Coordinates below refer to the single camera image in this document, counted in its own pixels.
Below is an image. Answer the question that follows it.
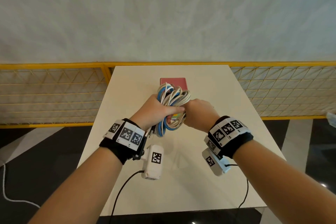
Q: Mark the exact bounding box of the person's right hand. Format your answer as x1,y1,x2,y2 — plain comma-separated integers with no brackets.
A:
183,98,221,133

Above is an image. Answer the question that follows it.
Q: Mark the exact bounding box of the person's left hand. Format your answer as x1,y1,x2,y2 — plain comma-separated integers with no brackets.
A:
130,94,186,132

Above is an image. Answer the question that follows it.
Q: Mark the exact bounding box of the blue cable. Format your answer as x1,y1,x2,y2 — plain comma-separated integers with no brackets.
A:
153,82,191,138

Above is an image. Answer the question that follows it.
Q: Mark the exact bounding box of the thin white cable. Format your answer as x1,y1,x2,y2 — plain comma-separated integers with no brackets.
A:
153,82,191,138

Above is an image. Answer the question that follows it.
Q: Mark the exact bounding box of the grey cable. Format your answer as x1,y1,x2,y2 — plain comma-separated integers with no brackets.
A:
153,82,191,138

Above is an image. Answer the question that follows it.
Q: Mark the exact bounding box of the pink and green drawer box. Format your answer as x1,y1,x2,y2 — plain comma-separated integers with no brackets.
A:
160,77,187,122

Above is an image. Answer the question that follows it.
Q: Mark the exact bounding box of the person's right forearm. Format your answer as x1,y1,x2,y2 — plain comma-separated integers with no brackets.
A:
232,140,336,224

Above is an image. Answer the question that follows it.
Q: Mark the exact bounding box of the person's left forearm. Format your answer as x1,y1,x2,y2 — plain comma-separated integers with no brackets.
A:
27,146,124,224

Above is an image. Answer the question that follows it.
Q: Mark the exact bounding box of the black marker wristband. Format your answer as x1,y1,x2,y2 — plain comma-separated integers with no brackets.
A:
204,115,254,159
99,118,146,165

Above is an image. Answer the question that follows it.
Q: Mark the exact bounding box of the yellow mesh fence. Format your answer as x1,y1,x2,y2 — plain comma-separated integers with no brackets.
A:
0,61,336,129

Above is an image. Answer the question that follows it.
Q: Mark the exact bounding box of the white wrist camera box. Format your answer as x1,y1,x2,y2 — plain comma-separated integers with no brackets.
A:
141,144,165,181
201,148,231,177

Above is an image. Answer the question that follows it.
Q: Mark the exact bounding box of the black camera cable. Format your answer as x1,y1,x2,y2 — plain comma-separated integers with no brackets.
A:
109,170,145,224
225,164,249,222

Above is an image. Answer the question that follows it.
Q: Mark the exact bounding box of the white floor cord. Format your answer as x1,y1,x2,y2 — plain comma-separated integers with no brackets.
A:
2,163,40,209

